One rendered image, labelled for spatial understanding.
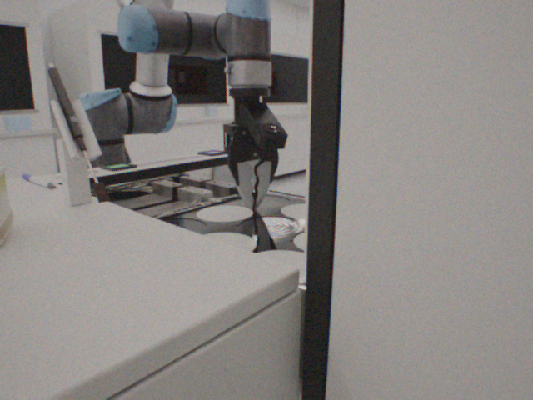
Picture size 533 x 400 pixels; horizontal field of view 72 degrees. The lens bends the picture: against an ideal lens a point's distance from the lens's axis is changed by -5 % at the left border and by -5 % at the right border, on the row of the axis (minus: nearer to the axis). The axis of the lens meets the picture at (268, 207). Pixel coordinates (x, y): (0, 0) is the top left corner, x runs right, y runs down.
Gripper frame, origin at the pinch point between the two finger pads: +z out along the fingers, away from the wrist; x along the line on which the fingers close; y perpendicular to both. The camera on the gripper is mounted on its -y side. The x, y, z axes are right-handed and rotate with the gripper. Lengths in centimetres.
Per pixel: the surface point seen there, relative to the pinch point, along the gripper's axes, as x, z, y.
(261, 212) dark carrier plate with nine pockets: -0.9, 1.3, -1.1
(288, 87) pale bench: -211, -36, 463
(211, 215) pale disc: 7.7, 1.3, 0.1
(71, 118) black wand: 27.2, -16.2, -11.1
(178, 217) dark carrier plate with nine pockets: 13.4, 1.3, 0.6
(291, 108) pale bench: -217, -5, 466
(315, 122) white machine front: 8.6, -16.6, -38.6
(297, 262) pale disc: 2.4, 1.3, -23.5
